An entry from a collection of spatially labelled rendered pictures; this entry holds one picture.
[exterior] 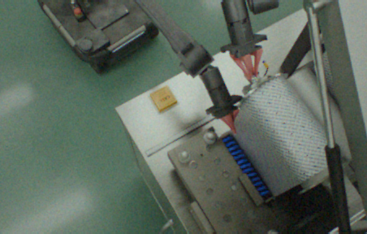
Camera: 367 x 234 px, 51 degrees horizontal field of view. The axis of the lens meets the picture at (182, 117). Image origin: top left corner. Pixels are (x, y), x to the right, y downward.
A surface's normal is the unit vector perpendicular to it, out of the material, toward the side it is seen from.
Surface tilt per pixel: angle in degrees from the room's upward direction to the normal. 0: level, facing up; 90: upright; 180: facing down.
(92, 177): 0
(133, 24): 0
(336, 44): 90
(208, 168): 0
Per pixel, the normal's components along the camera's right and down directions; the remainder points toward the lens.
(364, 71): 0.36, 0.27
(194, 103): 0.04, -0.33
